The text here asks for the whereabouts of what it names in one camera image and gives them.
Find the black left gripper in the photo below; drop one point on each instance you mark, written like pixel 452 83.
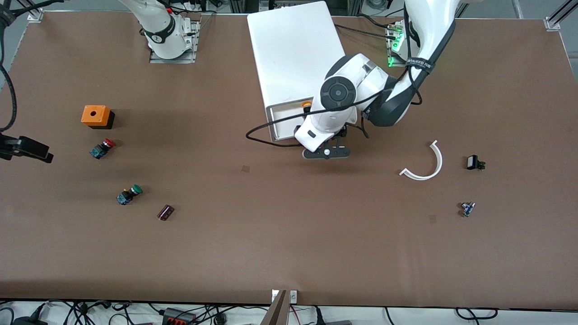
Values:
pixel 342 133

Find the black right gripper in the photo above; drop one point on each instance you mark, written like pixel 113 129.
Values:
pixel 13 146

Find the yellow push button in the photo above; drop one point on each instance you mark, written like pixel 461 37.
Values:
pixel 306 106

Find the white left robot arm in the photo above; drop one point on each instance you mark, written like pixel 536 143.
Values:
pixel 429 22

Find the red push button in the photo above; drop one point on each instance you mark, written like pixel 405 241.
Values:
pixel 101 149

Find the orange button box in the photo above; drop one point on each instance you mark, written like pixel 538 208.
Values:
pixel 95 115

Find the green push button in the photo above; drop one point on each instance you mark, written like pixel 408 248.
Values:
pixel 128 195

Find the white curved plastic piece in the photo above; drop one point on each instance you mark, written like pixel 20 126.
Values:
pixel 439 162

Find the purple capacitor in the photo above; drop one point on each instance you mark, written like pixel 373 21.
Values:
pixel 165 212

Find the small blue potentiometer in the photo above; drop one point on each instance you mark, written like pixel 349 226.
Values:
pixel 467 209

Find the black power adapter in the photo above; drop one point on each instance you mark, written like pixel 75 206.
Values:
pixel 29 321

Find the black power strip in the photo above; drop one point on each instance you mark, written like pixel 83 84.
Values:
pixel 179 317

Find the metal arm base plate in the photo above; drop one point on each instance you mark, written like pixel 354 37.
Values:
pixel 391 54
pixel 195 40

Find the aluminium frame corner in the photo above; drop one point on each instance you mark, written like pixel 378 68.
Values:
pixel 35 15
pixel 557 18

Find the white metal bracket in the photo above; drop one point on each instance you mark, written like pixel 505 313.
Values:
pixel 293 296

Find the brown camera post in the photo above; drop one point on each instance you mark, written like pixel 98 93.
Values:
pixel 276 311

